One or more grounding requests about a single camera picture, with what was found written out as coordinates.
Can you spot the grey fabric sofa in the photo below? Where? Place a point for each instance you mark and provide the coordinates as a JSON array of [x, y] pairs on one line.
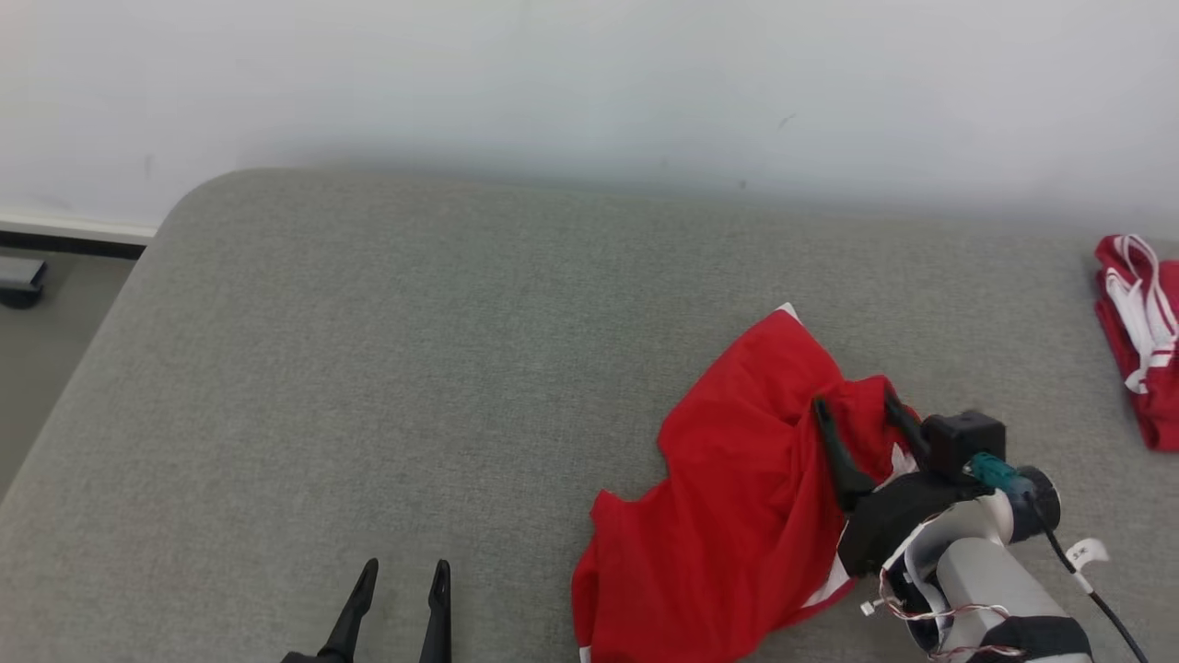
[[414, 387]]

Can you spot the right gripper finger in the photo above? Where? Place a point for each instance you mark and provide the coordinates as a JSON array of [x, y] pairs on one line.
[[843, 465], [907, 425]]

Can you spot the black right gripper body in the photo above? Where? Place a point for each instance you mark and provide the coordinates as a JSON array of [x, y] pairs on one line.
[[893, 525]]

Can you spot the red basketball jersey white sleeves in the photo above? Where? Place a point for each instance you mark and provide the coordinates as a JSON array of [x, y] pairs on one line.
[[1151, 396]]

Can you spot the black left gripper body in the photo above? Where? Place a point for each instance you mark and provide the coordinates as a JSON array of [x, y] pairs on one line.
[[318, 657]]

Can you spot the red shorts white trim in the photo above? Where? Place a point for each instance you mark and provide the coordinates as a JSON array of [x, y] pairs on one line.
[[737, 497]]

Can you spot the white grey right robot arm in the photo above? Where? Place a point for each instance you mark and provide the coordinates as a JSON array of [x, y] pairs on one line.
[[986, 580]]

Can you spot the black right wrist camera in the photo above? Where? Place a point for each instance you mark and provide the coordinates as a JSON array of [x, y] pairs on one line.
[[963, 442]]

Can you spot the grey black floor object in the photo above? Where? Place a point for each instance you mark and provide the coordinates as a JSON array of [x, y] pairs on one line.
[[20, 276]]

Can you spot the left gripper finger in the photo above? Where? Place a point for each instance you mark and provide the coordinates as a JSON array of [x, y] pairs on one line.
[[355, 617], [438, 617]]

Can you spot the white wall baseboard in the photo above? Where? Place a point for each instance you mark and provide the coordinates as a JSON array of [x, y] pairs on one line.
[[74, 226]]

